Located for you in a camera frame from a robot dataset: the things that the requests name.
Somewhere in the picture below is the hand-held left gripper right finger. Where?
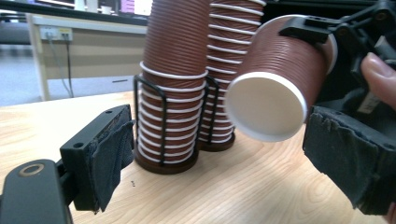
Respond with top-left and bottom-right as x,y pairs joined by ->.
302,105 -> 396,217

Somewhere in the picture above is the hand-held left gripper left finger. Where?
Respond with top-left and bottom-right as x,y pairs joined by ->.
59,104 -> 135,215

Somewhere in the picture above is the single brown ribbed paper cup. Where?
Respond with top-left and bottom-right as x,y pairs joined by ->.
224,14 -> 339,143

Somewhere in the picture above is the black wire cup holder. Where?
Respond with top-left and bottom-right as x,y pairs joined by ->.
199,76 -> 236,153
133,74 -> 210,175

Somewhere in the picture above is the stack of brown paper cups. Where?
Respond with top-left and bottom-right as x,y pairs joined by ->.
199,0 -> 267,145
136,0 -> 213,164

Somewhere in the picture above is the beige counter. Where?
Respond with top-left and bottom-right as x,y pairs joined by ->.
26,13 -> 149,103

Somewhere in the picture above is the grey armchair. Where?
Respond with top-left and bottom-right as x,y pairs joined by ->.
0,21 -> 32,47

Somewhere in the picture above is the computer monitor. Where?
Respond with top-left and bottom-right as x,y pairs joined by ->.
120,0 -> 154,17

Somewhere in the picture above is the black power cable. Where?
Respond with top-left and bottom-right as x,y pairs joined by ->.
64,34 -> 76,99

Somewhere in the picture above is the grey power cable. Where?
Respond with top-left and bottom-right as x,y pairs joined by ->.
46,34 -> 71,98

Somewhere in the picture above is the white wall power outlet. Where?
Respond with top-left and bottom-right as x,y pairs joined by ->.
39,26 -> 75,43

